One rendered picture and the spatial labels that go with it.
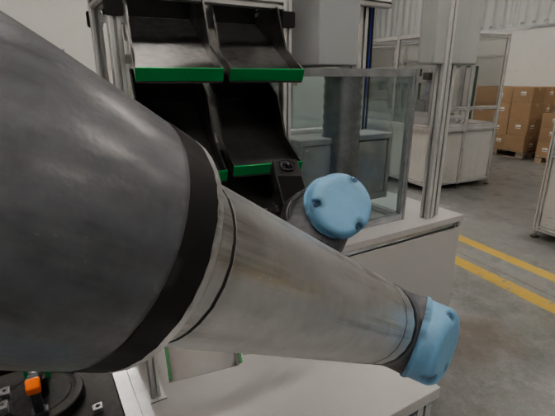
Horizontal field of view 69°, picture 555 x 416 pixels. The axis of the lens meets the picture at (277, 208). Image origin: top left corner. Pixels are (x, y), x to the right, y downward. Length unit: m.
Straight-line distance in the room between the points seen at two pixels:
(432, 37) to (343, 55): 0.41
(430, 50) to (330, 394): 1.47
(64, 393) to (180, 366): 0.20
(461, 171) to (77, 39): 8.81
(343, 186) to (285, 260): 0.28
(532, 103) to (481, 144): 2.76
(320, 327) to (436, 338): 0.17
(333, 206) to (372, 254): 1.39
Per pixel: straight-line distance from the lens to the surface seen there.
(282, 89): 0.87
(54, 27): 11.27
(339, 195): 0.45
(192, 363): 0.83
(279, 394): 0.97
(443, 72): 2.00
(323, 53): 1.69
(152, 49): 0.77
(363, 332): 0.28
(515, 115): 9.32
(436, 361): 0.39
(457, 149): 6.27
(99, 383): 0.89
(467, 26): 2.12
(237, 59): 0.79
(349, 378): 1.02
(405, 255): 1.99
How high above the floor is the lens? 1.51
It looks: 18 degrees down
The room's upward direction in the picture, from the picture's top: straight up
